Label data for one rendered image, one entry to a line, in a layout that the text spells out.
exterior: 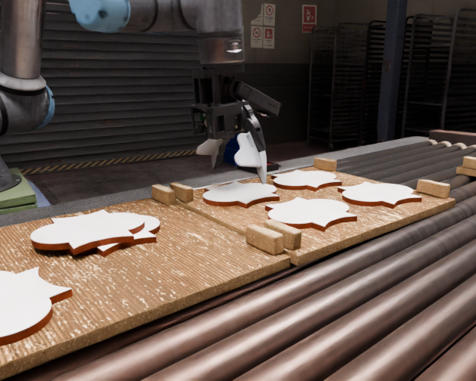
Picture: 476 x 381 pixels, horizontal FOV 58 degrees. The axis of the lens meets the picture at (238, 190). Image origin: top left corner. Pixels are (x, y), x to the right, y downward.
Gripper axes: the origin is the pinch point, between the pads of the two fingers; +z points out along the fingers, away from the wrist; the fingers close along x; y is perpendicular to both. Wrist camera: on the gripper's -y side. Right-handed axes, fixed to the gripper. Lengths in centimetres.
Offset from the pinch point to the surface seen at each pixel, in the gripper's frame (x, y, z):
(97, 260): 11.2, 31.8, 1.1
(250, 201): 5.9, 2.8, 2.7
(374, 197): 17.8, -15.9, 4.3
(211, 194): -1.4, 5.8, 2.4
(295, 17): -438, -454, -54
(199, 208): 1.4, 10.3, 3.0
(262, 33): -443, -390, -34
